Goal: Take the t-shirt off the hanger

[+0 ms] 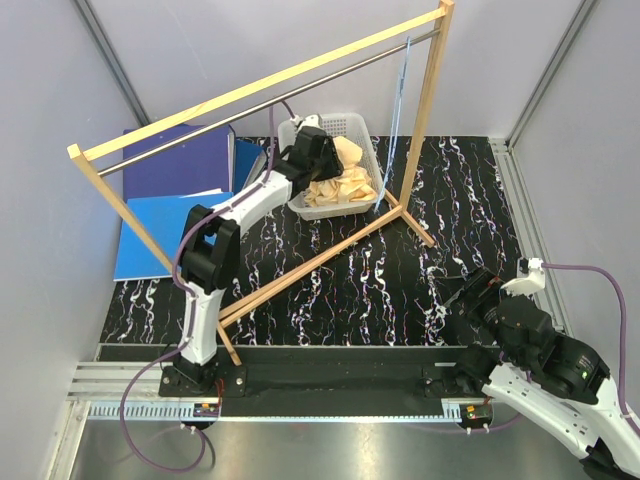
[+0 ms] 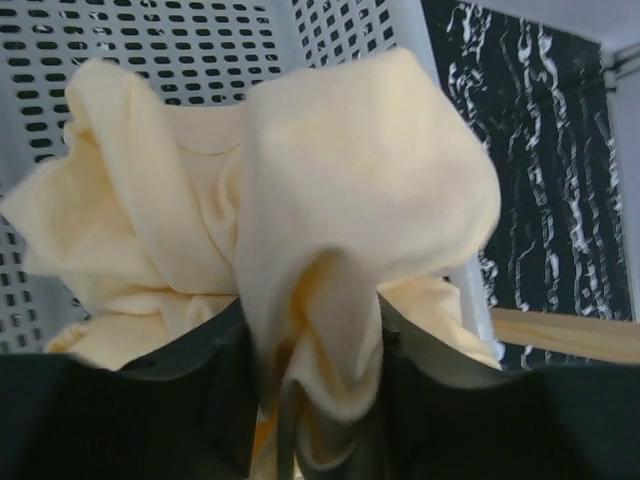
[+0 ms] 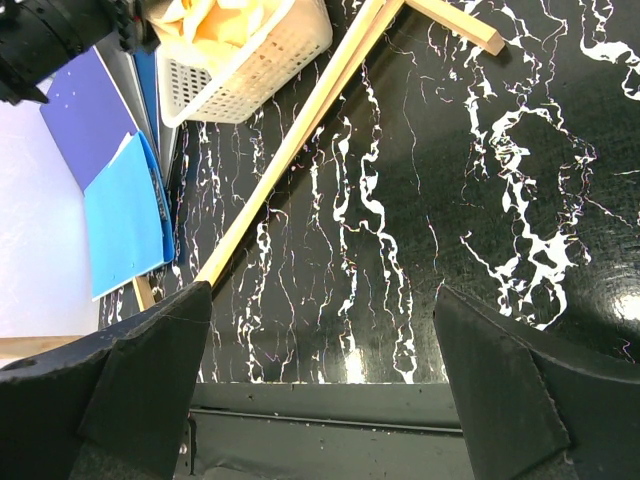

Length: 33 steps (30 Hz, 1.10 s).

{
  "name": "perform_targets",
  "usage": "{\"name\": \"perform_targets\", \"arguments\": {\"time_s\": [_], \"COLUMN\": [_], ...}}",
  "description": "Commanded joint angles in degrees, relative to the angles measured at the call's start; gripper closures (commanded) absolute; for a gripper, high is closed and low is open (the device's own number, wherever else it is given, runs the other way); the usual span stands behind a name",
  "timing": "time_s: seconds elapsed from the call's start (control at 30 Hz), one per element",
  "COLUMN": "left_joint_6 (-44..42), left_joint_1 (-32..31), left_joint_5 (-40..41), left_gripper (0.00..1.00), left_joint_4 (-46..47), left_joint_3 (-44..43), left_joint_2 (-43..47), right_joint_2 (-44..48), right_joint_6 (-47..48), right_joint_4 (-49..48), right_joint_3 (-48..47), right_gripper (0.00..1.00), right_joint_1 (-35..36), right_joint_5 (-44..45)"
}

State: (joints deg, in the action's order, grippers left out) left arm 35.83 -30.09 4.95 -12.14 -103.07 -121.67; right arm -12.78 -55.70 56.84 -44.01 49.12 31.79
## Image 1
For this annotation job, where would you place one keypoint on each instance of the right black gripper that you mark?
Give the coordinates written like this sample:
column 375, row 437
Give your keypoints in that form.
column 483, row 285

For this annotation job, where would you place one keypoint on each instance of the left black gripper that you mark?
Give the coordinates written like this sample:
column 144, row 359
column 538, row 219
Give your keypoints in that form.
column 333, row 168

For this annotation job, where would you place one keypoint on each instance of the beige t shirt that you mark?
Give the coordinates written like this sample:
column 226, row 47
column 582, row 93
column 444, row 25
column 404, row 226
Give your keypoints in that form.
column 353, row 185

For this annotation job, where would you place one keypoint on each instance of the light blue wire hanger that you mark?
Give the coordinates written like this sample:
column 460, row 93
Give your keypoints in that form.
column 395, row 123

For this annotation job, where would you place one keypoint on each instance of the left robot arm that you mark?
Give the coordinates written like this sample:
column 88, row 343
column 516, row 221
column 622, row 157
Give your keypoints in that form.
column 209, row 253

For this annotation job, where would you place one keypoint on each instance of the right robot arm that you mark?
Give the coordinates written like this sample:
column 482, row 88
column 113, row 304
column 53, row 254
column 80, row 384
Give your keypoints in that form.
column 556, row 381

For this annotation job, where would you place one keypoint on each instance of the white plastic basket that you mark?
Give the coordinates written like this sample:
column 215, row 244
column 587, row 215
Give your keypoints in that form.
column 352, row 127

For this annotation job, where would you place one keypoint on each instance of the blue upright binder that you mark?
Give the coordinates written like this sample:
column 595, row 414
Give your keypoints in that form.
column 250, row 159

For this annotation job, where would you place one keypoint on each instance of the black marbled table mat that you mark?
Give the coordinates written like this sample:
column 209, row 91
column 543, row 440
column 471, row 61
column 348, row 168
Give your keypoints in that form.
column 386, row 290

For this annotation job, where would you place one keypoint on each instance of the blue folder with papers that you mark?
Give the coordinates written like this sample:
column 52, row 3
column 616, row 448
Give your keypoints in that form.
column 164, row 218

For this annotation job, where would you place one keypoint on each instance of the wooden clothes rack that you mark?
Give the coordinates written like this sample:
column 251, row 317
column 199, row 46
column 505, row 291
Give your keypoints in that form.
column 440, row 18

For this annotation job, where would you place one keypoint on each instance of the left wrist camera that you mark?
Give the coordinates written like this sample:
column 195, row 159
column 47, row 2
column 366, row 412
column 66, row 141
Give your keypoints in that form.
column 298, row 122

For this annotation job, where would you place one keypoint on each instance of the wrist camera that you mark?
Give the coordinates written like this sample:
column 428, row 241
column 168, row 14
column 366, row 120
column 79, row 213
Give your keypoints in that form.
column 298, row 122
column 530, row 278

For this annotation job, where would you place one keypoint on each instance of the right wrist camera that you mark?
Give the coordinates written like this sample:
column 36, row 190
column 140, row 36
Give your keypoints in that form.
column 530, row 278

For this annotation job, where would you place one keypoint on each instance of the purple ring binder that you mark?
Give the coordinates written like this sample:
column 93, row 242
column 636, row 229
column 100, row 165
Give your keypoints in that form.
column 197, row 165

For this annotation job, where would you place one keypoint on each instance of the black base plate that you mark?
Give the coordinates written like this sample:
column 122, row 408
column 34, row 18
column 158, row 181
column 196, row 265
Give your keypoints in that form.
column 424, row 371

